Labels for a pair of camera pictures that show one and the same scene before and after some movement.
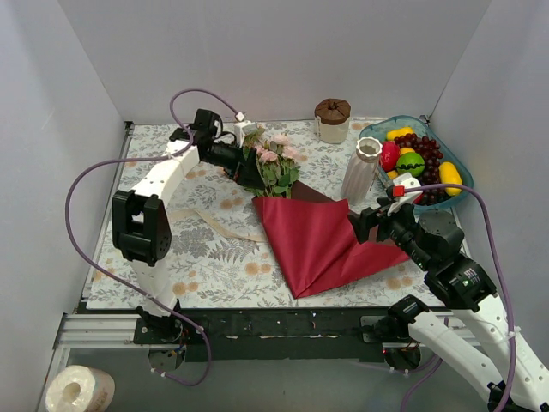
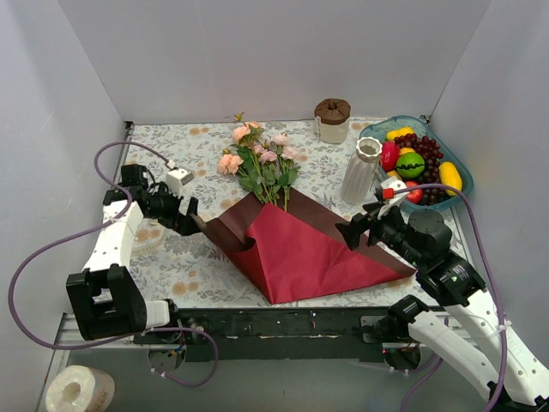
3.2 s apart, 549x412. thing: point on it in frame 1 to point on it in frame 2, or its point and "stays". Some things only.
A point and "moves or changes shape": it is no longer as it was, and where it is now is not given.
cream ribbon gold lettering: [174, 213] moves or changes shape
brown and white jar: [332, 117] stays
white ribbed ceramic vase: [360, 173] stays
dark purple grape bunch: [431, 154] stays
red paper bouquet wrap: [315, 239] moves or changes shape
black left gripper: [242, 166] to [178, 211]
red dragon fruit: [389, 155] stays
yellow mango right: [449, 174] stays
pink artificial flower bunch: [277, 162] stays
